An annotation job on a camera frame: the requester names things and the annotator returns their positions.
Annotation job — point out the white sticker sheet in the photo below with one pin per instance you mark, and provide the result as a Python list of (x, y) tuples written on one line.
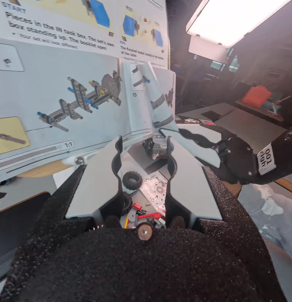
[(155, 188)]

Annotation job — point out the orange basket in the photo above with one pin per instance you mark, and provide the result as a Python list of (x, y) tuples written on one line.
[(255, 96)]

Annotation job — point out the bright ceiling light panel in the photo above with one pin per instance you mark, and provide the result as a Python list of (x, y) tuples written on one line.
[(231, 21)]

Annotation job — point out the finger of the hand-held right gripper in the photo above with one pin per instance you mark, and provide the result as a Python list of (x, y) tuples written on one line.
[(202, 154), (202, 139)]

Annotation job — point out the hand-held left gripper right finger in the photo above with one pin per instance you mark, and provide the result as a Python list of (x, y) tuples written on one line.
[(195, 188)]

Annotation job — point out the dim ceiling light panel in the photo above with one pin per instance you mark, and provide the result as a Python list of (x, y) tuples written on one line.
[(205, 49)]

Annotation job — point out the printed task instruction sheet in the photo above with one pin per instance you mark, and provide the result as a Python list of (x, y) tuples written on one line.
[(65, 40)]

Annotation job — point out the grey desk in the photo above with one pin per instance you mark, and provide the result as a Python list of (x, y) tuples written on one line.
[(23, 186)]

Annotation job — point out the pile of small building pieces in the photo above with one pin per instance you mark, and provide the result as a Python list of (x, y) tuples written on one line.
[(146, 216)]

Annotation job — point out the patterned grey clothing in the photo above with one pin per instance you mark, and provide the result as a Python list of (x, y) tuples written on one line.
[(273, 212)]

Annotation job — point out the grey work table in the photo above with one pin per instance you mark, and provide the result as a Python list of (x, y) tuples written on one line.
[(242, 127)]

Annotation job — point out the black toy tire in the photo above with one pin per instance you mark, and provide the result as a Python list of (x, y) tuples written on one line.
[(132, 180), (127, 203)]

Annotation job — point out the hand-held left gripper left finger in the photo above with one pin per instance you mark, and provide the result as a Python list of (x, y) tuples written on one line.
[(94, 186)]

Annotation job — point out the building instruction booklet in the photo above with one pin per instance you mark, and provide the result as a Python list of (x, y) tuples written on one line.
[(30, 89)]

